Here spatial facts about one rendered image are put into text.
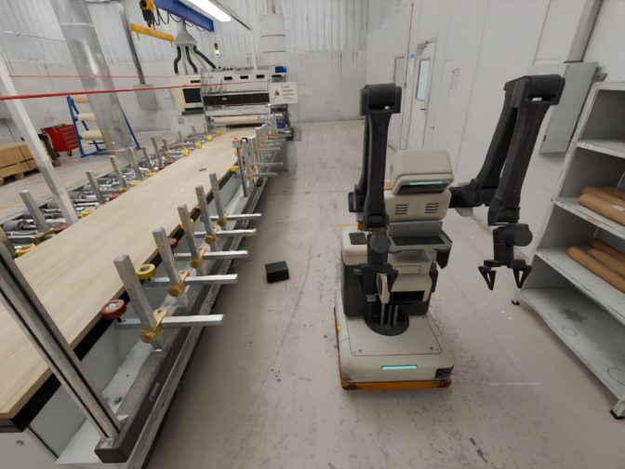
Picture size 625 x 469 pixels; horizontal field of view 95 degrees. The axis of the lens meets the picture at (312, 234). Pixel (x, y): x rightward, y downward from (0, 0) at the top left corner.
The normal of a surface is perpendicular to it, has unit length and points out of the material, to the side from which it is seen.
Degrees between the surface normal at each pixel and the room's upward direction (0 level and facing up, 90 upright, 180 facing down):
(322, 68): 90
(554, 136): 90
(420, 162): 42
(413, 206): 98
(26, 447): 90
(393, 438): 0
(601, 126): 90
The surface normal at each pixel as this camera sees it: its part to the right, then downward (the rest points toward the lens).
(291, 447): -0.05, -0.88
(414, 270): 0.00, 0.60
